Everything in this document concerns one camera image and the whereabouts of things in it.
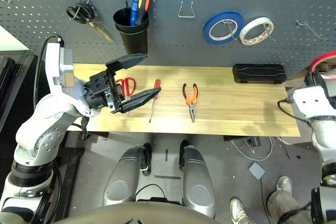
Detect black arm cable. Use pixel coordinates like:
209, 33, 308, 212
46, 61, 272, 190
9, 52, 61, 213
33, 34, 65, 109
277, 98, 314, 126

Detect black plastic tool case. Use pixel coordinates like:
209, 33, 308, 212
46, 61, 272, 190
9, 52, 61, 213
233, 63, 287, 85

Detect white floor cable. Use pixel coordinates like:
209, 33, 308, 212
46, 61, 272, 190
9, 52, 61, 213
230, 136, 274, 161

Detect orange black needle-nose pliers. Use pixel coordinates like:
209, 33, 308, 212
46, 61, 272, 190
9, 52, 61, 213
182, 83, 199, 124

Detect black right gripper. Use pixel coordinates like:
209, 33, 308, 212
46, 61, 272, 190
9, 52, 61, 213
304, 70, 330, 95

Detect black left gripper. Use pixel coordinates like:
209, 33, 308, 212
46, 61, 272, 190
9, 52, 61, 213
83, 52, 162, 114

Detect grey robot torso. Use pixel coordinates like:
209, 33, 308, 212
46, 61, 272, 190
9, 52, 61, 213
55, 201, 218, 224

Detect thin red tape roll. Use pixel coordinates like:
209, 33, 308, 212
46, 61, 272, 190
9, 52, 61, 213
310, 50, 336, 72

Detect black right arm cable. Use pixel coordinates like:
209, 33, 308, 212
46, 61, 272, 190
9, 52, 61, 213
277, 98, 314, 126

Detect khaki trouser leg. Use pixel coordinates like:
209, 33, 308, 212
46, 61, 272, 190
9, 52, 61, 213
266, 188, 313, 224

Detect large black ribbed case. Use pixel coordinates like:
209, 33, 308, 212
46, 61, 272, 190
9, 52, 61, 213
0, 50, 36, 130

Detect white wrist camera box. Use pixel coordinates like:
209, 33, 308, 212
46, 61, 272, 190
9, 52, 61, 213
44, 42, 75, 96
286, 85, 336, 120

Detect white tape roll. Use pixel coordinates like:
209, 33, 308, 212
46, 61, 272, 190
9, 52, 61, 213
238, 17, 275, 46

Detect blue tape roll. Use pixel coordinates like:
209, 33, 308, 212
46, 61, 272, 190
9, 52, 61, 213
203, 10, 245, 45

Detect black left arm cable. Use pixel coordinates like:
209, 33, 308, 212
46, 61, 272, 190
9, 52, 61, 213
33, 34, 65, 109

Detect red handled scissors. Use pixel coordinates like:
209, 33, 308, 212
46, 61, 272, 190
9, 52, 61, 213
115, 77, 137, 117

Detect red handled screwdriver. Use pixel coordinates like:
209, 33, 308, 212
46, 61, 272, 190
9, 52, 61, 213
149, 79, 162, 124

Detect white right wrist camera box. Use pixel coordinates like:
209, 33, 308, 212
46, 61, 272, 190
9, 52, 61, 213
286, 85, 336, 120

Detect silver robot left leg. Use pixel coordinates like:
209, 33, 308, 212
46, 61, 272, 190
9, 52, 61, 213
102, 142, 152, 206

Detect grey white sneaker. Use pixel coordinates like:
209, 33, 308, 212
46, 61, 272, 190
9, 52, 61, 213
275, 176, 293, 196
229, 197, 250, 224

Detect orange black screwdriver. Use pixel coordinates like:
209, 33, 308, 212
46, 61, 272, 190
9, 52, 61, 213
135, 0, 153, 25

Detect black plastic cup holder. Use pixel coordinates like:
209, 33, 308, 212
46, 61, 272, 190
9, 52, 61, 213
112, 7, 150, 56

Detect silver robot leg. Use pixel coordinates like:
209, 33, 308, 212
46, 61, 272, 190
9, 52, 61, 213
180, 140, 216, 218
102, 142, 152, 206

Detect blue handled screwdriver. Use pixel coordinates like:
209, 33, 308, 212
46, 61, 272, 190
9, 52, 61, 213
130, 0, 140, 27

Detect grey square pad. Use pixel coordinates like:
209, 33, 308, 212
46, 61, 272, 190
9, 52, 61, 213
248, 162, 266, 180

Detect wire pliers holder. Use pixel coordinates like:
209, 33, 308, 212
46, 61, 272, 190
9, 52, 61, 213
177, 0, 195, 19

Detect black table leg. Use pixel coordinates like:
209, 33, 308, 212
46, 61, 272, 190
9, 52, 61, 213
223, 135, 260, 142

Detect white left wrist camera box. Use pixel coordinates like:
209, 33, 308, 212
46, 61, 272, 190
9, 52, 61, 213
44, 42, 75, 96

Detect brown cardboard box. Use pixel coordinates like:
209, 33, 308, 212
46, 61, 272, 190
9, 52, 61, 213
285, 58, 336, 88

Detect black handled scissors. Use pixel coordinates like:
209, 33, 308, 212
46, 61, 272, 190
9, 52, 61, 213
65, 0, 115, 44

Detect black power adapter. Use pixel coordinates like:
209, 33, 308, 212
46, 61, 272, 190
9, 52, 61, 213
246, 136, 262, 147

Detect black waist cable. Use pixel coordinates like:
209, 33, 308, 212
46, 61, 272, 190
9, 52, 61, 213
135, 183, 166, 204

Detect silver robot right leg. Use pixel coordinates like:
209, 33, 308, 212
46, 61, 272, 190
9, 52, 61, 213
180, 140, 216, 218

